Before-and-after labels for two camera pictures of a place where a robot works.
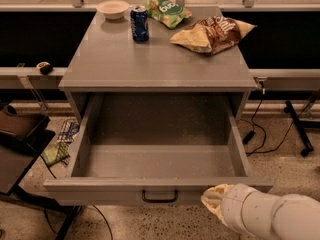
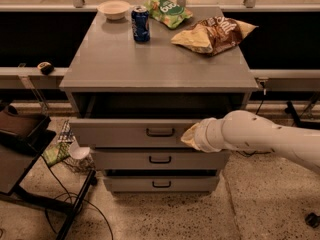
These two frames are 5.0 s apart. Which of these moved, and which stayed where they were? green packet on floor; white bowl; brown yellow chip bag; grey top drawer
Moved: grey top drawer
Stayed: brown yellow chip bag; green packet on floor; white bowl
